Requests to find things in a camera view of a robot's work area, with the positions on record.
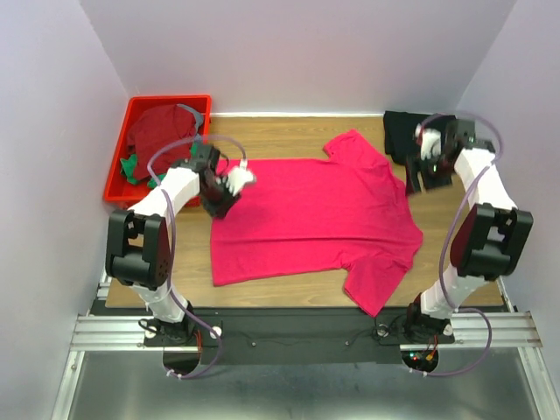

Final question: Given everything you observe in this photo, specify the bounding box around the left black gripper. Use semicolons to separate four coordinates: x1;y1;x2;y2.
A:
199;175;242;221

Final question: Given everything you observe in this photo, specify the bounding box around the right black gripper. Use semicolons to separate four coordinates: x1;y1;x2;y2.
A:
403;149;458;194

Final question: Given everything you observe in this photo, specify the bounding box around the pink t shirt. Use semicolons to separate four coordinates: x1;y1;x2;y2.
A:
210;130;423;316

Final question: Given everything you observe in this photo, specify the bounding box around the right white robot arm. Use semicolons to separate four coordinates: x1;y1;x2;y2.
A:
402;114;534;341

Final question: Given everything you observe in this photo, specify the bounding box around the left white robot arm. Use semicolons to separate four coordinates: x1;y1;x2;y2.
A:
105;139;255;346

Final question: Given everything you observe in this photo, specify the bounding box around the folded black t shirt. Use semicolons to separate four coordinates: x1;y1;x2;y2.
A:
383;110;456;166

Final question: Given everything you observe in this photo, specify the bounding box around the grey t shirt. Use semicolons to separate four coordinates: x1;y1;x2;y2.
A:
178;104;204;142

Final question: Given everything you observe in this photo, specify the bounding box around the dark red t shirt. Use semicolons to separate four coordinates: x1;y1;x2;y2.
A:
126;104;195;155

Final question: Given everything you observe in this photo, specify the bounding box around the green t shirt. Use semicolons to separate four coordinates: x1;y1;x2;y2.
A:
120;139;200;188

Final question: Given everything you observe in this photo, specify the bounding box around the red plastic bin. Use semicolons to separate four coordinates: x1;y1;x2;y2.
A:
103;94;212;208

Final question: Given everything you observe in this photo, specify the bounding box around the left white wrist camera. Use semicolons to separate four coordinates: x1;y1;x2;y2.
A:
223;159;256;196

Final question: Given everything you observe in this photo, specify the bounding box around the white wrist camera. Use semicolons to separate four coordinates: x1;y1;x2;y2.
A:
414;124;442;160
223;159;256;196

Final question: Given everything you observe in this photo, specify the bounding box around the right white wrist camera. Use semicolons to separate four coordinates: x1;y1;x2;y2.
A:
414;124;442;160

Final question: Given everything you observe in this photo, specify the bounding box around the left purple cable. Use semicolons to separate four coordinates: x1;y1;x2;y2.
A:
146;134;249;380

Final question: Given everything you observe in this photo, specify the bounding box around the purple cable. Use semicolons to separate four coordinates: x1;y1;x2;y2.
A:
146;134;249;380
413;112;504;378

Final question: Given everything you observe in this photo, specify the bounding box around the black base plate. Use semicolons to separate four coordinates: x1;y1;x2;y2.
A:
73;308;453;373

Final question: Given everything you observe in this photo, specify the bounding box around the aluminium frame rail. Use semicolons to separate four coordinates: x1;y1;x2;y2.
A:
50;218;560;420

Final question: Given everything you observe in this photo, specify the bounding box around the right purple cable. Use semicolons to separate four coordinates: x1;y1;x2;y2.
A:
413;112;504;378

